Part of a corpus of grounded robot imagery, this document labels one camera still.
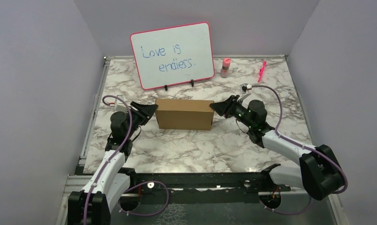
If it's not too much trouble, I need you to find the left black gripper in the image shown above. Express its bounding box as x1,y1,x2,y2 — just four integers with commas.
126,101,158,139

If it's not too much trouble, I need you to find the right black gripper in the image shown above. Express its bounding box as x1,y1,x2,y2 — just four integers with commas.
210,96,254,129

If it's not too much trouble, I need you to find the brown cardboard box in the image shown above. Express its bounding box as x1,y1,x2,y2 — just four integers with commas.
155,98,214,131

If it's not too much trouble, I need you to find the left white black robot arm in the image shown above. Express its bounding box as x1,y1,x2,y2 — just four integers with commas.
67,102,158,225

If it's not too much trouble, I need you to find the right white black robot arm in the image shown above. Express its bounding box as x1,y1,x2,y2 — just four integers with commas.
209,96,347,201

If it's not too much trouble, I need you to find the pink-capped spray bottle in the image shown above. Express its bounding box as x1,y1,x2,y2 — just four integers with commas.
220,58,231,78

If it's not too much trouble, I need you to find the pink marker pen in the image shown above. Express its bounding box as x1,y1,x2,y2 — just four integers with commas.
258,61,267,83

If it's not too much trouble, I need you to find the pink-framed whiteboard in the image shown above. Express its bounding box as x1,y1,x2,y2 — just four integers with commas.
130,22,215,90

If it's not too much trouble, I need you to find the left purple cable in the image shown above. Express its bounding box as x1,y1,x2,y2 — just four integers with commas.
82,95,170,225

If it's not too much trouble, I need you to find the purple cable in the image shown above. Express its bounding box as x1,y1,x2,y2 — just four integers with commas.
82,95,170,225
250,84,349,216

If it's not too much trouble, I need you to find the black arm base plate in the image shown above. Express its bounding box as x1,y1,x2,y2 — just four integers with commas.
117,172,290,204

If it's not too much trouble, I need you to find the aluminium table frame rail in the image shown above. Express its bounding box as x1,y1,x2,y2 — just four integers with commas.
55,55,347,225

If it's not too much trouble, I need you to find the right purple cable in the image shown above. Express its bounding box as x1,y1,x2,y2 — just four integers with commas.
250,84,349,216

